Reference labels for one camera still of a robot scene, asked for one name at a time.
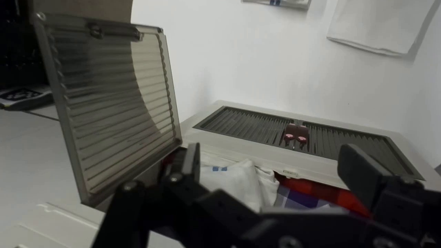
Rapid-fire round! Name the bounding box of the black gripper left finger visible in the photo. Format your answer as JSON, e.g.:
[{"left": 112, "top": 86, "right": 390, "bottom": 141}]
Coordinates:
[{"left": 162, "top": 143, "right": 203, "bottom": 185}]

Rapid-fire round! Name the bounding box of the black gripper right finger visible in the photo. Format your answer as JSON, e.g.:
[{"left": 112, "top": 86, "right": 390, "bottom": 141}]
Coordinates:
[{"left": 338, "top": 143, "right": 403, "bottom": 214}]

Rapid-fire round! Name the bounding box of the red and blue checked cloth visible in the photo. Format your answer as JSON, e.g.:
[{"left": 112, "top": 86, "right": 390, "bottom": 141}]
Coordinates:
[{"left": 275, "top": 171, "right": 371, "bottom": 218}]

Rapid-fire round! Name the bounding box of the white stacked storage cabinet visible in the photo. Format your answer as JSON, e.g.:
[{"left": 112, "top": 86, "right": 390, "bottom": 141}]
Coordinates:
[{"left": 178, "top": 98, "right": 441, "bottom": 218}]

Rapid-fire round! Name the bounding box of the white towel with blue print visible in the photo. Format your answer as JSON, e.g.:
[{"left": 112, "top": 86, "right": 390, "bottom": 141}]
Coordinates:
[{"left": 199, "top": 158, "right": 282, "bottom": 214}]

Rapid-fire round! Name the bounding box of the flat folded white towel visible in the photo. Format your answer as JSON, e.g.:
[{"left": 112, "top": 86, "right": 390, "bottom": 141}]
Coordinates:
[{"left": 327, "top": 0, "right": 439, "bottom": 60}]

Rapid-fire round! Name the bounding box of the black white patterned box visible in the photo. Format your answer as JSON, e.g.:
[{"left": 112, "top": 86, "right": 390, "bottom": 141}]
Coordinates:
[{"left": 0, "top": 86, "right": 56, "bottom": 112}]

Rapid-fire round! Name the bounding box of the brown leather door handle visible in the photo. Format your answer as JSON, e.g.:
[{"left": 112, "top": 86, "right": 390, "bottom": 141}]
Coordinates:
[
  {"left": 294, "top": 122, "right": 311, "bottom": 151},
  {"left": 280, "top": 122, "right": 297, "bottom": 151}
]

